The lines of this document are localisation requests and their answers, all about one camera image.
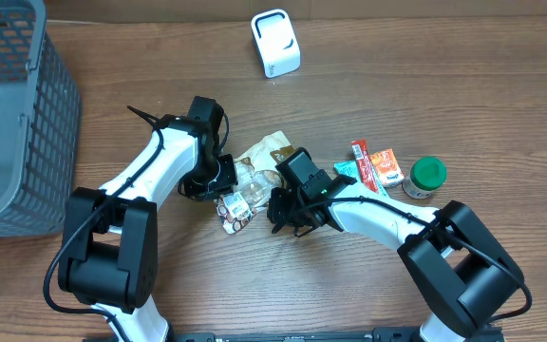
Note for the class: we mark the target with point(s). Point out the brown clear snack bag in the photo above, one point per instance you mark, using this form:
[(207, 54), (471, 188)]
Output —
[(257, 176)]

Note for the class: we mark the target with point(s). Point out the red snack stick packet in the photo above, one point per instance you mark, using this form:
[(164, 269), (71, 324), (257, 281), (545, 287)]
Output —
[(360, 151)]

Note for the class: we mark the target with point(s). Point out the orange small carton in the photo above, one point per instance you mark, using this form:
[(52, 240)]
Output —
[(387, 168)]

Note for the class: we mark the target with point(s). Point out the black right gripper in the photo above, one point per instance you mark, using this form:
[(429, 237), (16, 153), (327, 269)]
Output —
[(283, 214)]

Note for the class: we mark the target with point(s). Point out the white barcode scanner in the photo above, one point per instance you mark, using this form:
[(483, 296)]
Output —
[(276, 42)]

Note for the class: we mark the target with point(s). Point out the grey plastic mesh basket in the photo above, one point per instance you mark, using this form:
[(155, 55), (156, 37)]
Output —
[(40, 119)]

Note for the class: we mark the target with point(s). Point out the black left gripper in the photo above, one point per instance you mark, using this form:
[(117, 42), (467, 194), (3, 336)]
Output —
[(223, 173)]

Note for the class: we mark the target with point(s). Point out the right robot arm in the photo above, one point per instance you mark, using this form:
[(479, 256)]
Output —
[(462, 272)]

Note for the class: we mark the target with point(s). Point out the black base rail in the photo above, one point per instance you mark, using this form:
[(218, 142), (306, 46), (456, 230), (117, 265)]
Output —
[(396, 334)]

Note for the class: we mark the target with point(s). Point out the green lid jar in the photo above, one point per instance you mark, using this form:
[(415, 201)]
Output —
[(426, 176)]

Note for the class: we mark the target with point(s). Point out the teal snack packet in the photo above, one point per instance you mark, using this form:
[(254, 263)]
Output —
[(350, 168)]

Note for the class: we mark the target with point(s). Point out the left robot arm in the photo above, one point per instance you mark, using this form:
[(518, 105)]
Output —
[(108, 261)]

